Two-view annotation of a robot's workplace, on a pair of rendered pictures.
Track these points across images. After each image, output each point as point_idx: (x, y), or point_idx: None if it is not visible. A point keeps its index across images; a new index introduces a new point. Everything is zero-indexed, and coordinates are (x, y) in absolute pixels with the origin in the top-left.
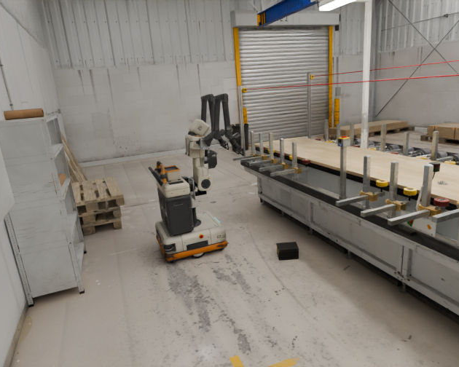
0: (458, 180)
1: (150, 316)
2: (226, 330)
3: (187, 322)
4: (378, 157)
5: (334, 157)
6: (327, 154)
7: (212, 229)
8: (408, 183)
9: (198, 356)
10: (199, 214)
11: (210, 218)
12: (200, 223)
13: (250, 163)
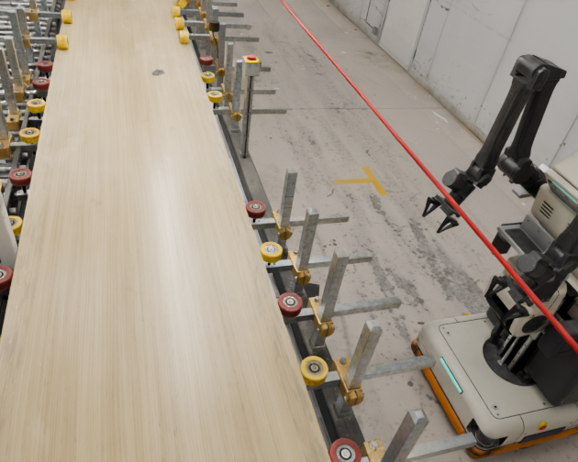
0: (127, 72)
1: (479, 247)
2: (392, 215)
3: (434, 231)
4: (96, 162)
5: (180, 198)
6: (173, 225)
7: (450, 320)
8: (192, 82)
9: (413, 201)
10: (505, 406)
11: (467, 372)
12: (483, 349)
13: (394, 296)
